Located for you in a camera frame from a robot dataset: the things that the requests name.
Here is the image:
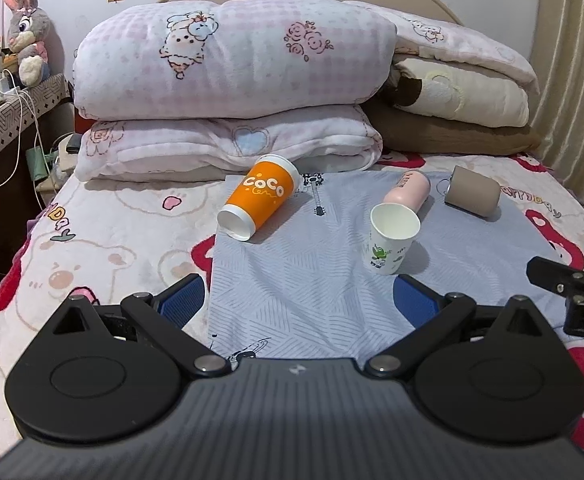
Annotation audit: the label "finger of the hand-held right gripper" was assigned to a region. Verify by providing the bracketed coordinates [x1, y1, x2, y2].
[526, 256, 584, 302]

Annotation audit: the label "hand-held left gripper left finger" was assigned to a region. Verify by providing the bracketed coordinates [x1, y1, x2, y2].
[46, 273, 233, 379]

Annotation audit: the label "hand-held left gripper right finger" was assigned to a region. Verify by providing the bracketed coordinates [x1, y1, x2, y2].
[364, 274, 548, 379]

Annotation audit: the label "pink cup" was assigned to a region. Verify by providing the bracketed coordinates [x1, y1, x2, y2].
[383, 170, 431, 222]

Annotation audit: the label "brown paper cup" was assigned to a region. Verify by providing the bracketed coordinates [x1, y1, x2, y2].
[444, 164, 502, 219]

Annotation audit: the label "orange paper cup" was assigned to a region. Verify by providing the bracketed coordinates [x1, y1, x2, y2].
[216, 154, 303, 242]

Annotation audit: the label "white paper cup green print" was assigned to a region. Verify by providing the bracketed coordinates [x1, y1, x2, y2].
[362, 203, 421, 276]

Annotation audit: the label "grey-blue patterned cloth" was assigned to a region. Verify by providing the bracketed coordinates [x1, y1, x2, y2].
[206, 170, 573, 367]

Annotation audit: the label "beige curtain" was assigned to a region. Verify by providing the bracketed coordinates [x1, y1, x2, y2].
[524, 0, 584, 211]

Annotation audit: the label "brown pillow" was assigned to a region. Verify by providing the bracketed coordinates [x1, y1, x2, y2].
[366, 94, 544, 157]

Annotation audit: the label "cream blanket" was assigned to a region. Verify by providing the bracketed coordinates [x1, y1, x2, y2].
[391, 54, 531, 129]

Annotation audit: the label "pink printed blanket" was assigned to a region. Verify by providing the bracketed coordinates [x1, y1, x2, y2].
[343, 0, 541, 97]

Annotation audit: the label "pink checked folded quilt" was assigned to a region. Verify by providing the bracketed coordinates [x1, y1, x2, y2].
[72, 0, 399, 184]

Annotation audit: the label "bedside table with patterned cloth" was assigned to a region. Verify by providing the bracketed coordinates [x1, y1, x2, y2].
[0, 72, 71, 211]

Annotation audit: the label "white charger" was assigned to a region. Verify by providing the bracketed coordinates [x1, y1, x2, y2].
[0, 72, 22, 100]

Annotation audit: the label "grey rabbit plush toy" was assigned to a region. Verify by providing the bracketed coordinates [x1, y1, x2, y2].
[2, 0, 55, 87]

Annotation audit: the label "white charging cable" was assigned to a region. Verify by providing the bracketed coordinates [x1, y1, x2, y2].
[0, 87, 52, 208]

